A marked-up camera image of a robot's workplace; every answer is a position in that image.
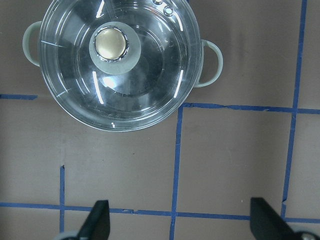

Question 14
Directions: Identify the glass pot lid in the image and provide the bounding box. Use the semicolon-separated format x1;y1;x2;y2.
37;0;203;133

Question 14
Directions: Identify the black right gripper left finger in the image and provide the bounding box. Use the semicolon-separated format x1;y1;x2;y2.
77;200;110;240

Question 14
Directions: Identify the pale green cooking pot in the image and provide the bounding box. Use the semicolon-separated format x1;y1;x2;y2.
22;0;224;133

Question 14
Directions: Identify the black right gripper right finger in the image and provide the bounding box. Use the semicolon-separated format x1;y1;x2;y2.
250;197;300;240

